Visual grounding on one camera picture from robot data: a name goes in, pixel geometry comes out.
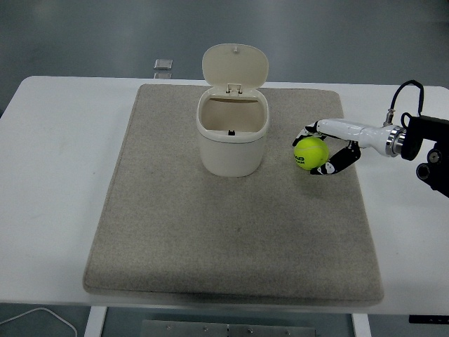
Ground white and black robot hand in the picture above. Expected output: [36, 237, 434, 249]
[292, 119, 391, 176]

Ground yellow tennis ball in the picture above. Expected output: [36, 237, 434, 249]
[293, 136, 330, 171]

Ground cream plastic bin with lid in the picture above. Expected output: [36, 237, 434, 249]
[195, 43, 270, 178]

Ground beige fabric mat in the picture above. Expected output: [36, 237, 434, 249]
[82, 83, 385, 305]

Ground white table leg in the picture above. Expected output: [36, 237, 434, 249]
[351, 313, 371, 337]
[85, 306, 108, 337]

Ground black table control panel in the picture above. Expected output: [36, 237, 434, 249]
[408, 315, 449, 324]

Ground grey metal plate with screws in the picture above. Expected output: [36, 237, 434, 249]
[142, 319, 319, 337]

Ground white cable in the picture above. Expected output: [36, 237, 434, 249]
[0, 307, 77, 337]

